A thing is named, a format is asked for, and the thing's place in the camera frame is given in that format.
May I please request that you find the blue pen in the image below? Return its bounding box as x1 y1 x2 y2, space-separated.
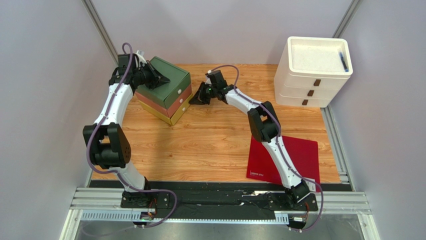
338 51 349 73

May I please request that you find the purple cable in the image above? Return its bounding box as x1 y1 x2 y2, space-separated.
85 42 178 229
206 64 324 233

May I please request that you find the white three-drawer organizer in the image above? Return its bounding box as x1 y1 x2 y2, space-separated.
274 36 354 108

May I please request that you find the pink drawer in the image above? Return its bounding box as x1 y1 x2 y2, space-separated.
135 85 192 118

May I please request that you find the red mirror board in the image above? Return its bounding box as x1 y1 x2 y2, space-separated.
246 136 320 185

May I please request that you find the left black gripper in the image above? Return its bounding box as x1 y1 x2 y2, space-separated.
133 61 171 91

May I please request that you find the yellow bottom drawer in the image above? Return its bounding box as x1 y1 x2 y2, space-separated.
139 93 193 126

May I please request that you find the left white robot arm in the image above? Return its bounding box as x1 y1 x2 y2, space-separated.
82 50 170 202

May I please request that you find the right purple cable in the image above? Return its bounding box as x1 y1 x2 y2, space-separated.
206 64 324 233

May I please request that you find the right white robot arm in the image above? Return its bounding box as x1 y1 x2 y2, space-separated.
189 69 311 205

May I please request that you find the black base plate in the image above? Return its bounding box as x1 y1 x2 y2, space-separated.
120 181 320 220

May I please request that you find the aluminium frame rail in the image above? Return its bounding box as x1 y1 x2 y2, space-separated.
60 187 380 240

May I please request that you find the green top drawer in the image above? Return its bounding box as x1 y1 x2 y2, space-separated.
135 56 191 109

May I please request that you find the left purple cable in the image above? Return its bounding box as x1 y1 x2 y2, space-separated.
85 42 178 229

